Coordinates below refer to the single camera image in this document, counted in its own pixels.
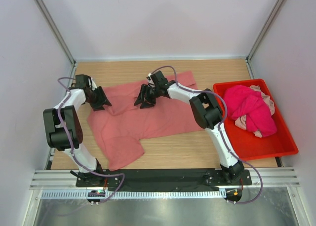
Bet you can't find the red plastic bin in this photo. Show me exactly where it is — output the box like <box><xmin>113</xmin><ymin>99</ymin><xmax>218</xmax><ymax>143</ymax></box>
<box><xmin>212</xmin><ymin>78</ymin><xmax>299</xmax><ymax>161</ymax></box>

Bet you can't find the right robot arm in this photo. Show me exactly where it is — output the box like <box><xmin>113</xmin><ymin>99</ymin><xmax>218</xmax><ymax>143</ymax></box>
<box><xmin>134</xmin><ymin>71</ymin><xmax>244</xmax><ymax>184</ymax></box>

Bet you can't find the aluminium corner post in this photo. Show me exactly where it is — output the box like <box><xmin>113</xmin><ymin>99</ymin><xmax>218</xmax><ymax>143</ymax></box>
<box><xmin>246</xmin><ymin>0</ymin><xmax>293</xmax><ymax>63</ymax></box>
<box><xmin>31</xmin><ymin>0</ymin><xmax>77</xmax><ymax>65</ymax></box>

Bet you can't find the right aluminium corner post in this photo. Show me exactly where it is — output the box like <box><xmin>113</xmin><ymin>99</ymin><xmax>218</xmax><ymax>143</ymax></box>
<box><xmin>246</xmin><ymin>0</ymin><xmax>293</xmax><ymax>63</ymax></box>

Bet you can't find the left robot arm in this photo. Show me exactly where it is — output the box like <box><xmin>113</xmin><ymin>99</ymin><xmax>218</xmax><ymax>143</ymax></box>
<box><xmin>43</xmin><ymin>74</ymin><xmax>112</xmax><ymax>177</ymax></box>

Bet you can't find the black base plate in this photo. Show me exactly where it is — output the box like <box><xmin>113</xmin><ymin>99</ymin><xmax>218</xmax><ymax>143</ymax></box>
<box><xmin>70</xmin><ymin>168</ymin><xmax>252</xmax><ymax>201</ymax></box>

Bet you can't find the slotted cable duct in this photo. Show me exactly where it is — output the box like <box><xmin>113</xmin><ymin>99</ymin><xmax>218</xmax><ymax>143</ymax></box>
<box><xmin>41</xmin><ymin>189</ymin><xmax>226</xmax><ymax>200</ymax></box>

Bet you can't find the salmon pink t shirt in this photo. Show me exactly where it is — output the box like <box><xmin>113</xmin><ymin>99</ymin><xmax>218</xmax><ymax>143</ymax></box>
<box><xmin>87</xmin><ymin>80</ymin><xmax>201</xmax><ymax>171</ymax></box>

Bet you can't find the aluminium front rail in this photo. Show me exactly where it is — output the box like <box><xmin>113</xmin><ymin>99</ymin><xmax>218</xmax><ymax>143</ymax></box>
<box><xmin>30</xmin><ymin>167</ymin><xmax>300</xmax><ymax>189</ymax></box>

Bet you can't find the magenta t shirt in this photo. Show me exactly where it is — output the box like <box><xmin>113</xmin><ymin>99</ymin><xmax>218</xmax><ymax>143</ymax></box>
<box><xmin>222</xmin><ymin>84</ymin><xmax>277</xmax><ymax>138</ymax></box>

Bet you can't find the light pink t shirt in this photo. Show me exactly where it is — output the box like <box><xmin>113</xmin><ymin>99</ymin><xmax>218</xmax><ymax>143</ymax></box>
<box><xmin>234</xmin><ymin>84</ymin><xmax>275</xmax><ymax>138</ymax></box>

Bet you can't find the left aluminium corner post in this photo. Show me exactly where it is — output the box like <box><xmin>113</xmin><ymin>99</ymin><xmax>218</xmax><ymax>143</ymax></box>
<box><xmin>31</xmin><ymin>0</ymin><xmax>77</xmax><ymax>65</ymax></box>

